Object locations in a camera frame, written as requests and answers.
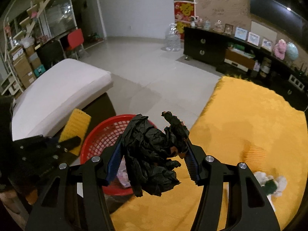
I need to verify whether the red yellow wall poster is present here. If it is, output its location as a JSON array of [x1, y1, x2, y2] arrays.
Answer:
[[174, 1, 197, 40]]

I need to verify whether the white green crumpled wrapper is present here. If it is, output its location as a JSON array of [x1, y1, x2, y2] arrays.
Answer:
[[254, 171, 288, 198]]

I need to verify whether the black plastic bag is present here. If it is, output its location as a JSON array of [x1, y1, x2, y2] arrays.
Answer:
[[121, 111, 190, 198]]

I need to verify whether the blue picture frame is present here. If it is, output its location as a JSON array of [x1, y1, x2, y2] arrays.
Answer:
[[234, 27, 247, 41]]

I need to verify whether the red chair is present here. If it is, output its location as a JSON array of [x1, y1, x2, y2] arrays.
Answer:
[[65, 28, 85, 58]]

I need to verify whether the yellow tablecloth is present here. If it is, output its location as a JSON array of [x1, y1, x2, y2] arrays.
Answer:
[[106, 76, 308, 231]]

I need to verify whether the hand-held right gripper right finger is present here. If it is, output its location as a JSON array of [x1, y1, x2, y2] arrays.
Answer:
[[183, 137, 281, 231]]

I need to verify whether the small white picture frame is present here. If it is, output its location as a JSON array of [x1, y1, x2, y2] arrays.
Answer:
[[261, 38, 273, 52]]

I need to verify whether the white cushioned sofa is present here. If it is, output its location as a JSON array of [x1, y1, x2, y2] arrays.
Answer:
[[11, 58, 115, 141]]

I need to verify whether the white plastic bag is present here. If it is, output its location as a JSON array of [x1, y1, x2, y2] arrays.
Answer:
[[20, 37, 35, 48]]

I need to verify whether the wall television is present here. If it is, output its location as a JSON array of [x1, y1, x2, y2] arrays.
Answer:
[[249, 0, 304, 35]]

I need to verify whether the pink plush toy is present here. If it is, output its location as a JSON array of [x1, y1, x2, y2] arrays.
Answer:
[[273, 39, 287, 59]]

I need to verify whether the white leaning board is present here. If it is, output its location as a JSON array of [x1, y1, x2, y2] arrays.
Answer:
[[251, 21, 277, 46]]

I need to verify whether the stack of cardboard boxes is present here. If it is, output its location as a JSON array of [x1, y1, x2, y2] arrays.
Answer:
[[7, 46, 42, 94]]

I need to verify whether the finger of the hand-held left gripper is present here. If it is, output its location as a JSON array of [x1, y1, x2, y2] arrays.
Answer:
[[42, 136, 81, 152]]

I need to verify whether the red plastic mesh basket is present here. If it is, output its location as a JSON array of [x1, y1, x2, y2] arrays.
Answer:
[[80, 114, 159, 196]]

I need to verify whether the black chair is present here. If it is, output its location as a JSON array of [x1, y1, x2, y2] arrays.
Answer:
[[36, 40, 65, 70]]

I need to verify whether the black router with antennas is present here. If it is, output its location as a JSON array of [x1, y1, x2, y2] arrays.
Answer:
[[292, 65, 308, 77]]

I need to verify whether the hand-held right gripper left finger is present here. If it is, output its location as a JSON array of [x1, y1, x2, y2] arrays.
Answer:
[[25, 135, 126, 231]]

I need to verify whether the black television cabinet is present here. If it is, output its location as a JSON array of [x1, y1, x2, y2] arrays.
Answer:
[[183, 26, 308, 111]]

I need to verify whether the large clear water bottle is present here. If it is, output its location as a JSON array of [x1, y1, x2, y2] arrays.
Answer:
[[165, 23, 181, 52]]

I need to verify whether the teal box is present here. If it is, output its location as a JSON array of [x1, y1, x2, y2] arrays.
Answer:
[[34, 66, 46, 78]]

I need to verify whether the white power outlet strip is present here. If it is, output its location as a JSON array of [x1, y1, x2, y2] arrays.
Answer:
[[289, 74, 305, 90]]

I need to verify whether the wooden ladder shelf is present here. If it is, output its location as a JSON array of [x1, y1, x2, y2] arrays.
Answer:
[[0, 0, 63, 94]]

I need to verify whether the green flat item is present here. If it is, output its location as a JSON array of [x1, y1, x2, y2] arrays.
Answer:
[[227, 43, 255, 58]]

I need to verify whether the pale blue globe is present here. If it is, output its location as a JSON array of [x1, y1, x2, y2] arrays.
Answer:
[[285, 42, 299, 63]]

